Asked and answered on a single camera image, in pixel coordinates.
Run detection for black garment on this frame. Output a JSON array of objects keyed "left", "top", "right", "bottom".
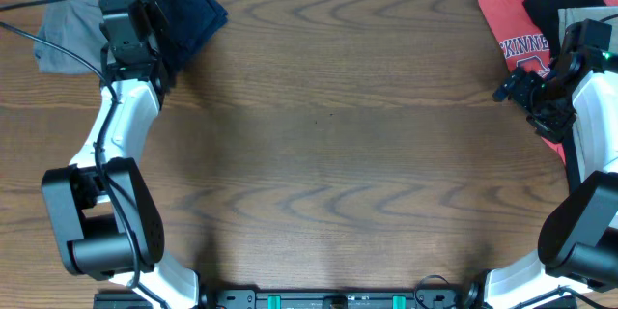
[{"left": 521, "top": 0, "right": 607, "bottom": 194}]

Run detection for left black cable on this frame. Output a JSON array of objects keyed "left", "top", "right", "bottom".
[{"left": 0, "top": 0, "right": 170, "bottom": 309}]

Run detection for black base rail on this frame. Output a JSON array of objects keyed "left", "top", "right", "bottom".
[{"left": 93, "top": 283, "right": 578, "bottom": 309}]

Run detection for folded grey shorts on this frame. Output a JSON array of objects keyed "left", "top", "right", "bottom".
[{"left": 33, "top": 0, "right": 107, "bottom": 74}]

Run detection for red printed t-shirt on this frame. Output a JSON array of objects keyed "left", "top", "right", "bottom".
[{"left": 476, "top": 0, "right": 618, "bottom": 163}]

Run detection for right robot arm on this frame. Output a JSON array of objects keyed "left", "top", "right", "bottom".
[{"left": 454, "top": 18, "right": 617, "bottom": 308}]

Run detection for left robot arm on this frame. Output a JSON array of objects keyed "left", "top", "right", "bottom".
[{"left": 42, "top": 0, "right": 200, "bottom": 308}]

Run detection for navy blue shorts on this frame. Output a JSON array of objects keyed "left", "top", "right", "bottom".
[{"left": 154, "top": 0, "right": 227, "bottom": 75}]

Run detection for khaki grey shorts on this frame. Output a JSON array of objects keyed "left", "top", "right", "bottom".
[{"left": 559, "top": 8, "right": 617, "bottom": 183}]

